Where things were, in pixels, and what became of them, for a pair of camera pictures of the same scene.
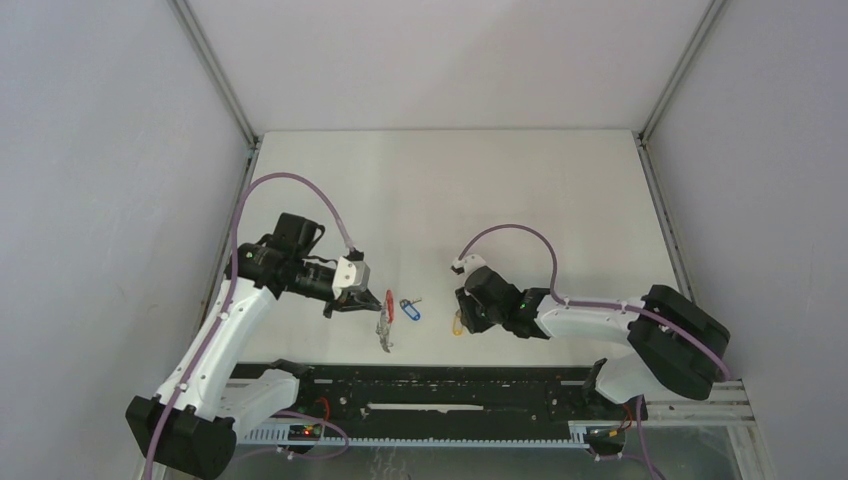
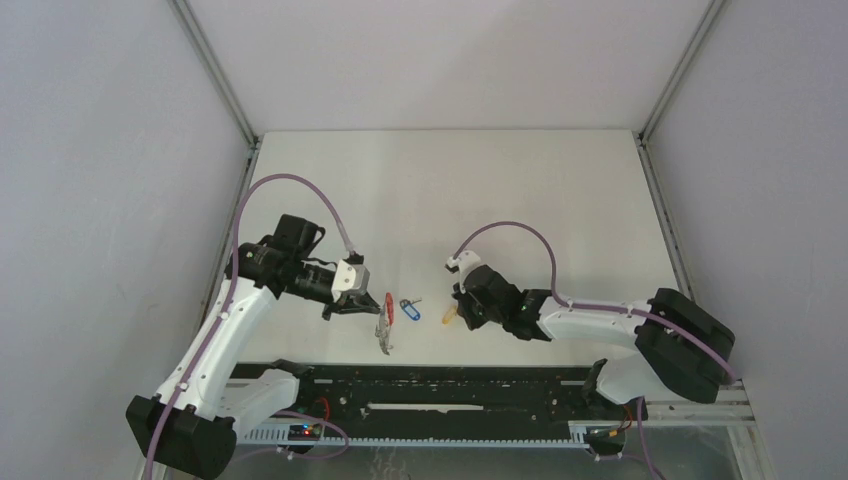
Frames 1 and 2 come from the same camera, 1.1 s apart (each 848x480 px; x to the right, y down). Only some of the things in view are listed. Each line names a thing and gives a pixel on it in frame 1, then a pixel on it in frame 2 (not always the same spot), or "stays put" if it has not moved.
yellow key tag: [457, 325] → [450, 314]
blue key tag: [411, 311] stays put
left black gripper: [352, 301] stays put
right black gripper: [468, 317] stays put
